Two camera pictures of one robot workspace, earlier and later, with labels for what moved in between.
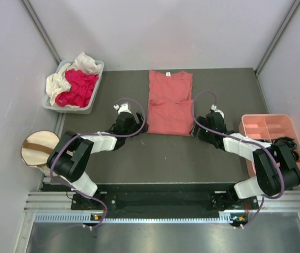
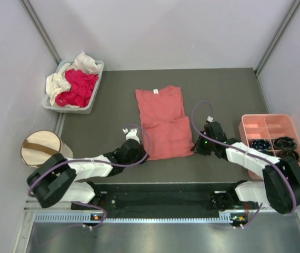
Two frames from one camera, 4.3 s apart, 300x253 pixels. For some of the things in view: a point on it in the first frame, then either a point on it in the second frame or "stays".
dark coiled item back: [286, 139] stays
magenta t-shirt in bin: [82, 85] stays
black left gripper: [138, 127] -> [142, 153]
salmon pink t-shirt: [170, 107] -> [163, 113]
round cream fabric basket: [37, 147] stays
